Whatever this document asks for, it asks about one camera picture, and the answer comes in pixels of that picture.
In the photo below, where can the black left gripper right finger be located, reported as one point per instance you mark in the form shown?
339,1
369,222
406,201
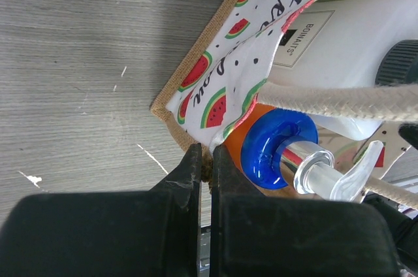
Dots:
256,235

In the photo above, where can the orange bottle blue pump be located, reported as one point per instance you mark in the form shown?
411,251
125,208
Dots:
276,148

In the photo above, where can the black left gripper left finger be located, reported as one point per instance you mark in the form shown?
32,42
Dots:
125,233

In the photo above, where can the white square bottle black cap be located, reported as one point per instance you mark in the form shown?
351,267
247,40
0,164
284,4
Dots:
349,44

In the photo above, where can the watermelon print canvas bag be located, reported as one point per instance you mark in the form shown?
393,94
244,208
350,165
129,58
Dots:
226,73

